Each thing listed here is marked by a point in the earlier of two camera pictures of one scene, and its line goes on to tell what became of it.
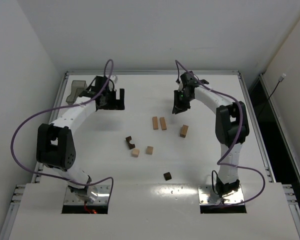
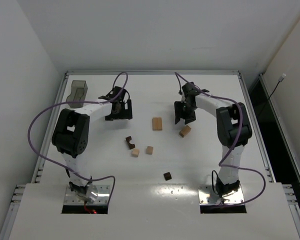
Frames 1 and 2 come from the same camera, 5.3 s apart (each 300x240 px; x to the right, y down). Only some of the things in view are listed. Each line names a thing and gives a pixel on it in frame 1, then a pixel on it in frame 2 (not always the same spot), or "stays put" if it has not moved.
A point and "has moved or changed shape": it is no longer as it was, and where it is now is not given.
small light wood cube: x=135 y=153 stays put
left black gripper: x=112 y=104 to x=123 y=110
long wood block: x=155 y=123 stays put
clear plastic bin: x=77 y=87 stays put
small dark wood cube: x=167 y=176 stays put
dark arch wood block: x=130 y=145 stays put
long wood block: x=162 y=123 has moved or changed shape
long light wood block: x=184 y=131 has moved or changed shape
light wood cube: x=149 y=150 stays put
